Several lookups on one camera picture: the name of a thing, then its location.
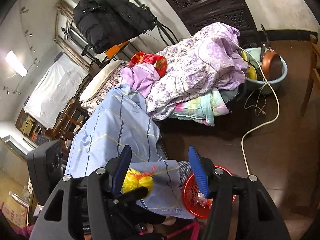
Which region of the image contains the cream pillow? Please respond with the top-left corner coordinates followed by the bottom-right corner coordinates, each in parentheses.
top-left (79, 60), bottom-right (123, 102)

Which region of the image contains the yellow yarn pompom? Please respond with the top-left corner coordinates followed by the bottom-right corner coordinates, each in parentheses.
top-left (121, 166), bottom-right (156, 198)

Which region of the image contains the ceiling lamp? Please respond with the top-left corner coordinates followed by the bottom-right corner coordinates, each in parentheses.
top-left (5, 50), bottom-right (28, 77)

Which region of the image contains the copper pan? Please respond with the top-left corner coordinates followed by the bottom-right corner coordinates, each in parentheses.
top-left (260, 23), bottom-right (283, 81)

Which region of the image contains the wooden armchair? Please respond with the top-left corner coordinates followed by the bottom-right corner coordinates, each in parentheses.
top-left (44, 98), bottom-right (89, 140)

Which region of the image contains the blue striped bed sheet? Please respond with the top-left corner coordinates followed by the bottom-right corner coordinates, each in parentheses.
top-left (65, 84), bottom-right (194, 219)

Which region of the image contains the purple floral blanket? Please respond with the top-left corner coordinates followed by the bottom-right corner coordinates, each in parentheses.
top-left (146, 22), bottom-right (248, 120)

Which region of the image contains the carved painted screen panel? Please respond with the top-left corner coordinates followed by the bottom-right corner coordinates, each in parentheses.
top-left (166, 0), bottom-right (260, 45)

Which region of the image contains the red trash basket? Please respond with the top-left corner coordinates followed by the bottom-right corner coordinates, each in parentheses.
top-left (181, 165), bottom-right (237, 220)

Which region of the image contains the light blue basin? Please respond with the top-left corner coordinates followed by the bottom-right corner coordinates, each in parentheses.
top-left (243, 47), bottom-right (288, 95)

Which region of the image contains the black hanging jacket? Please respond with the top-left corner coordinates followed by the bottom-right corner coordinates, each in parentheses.
top-left (74, 0), bottom-right (156, 54)

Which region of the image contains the white power cable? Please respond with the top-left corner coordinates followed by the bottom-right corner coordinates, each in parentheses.
top-left (235, 43), bottom-right (281, 176)

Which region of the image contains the lilac garment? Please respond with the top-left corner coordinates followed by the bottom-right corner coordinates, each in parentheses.
top-left (120, 63), bottom-right (160, 98)

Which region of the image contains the red blanket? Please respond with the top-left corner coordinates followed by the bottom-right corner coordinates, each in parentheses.
top-left (129, 51), bottom-right (168, 77)

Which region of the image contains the white covered shelf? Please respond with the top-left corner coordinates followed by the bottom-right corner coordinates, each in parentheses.
top-left (24, 54), bottom-right (87, 128)

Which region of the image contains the bookshelf with boxes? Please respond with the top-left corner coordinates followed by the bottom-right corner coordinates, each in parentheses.
top-left (15, 109), bottom-right (49, 146)

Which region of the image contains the orange box on stand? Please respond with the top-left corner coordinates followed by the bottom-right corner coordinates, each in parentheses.
top-left (105, 41), bottom-right (130, 59)

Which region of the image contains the floral folded quilt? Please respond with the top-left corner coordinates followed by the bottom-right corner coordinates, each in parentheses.
top-left (81, 62), bottom-right (127, 116)

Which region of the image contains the pastel tie-dye quilt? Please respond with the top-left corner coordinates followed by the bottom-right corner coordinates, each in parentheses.
top-left (169, 88), bottom-right (229, 127)

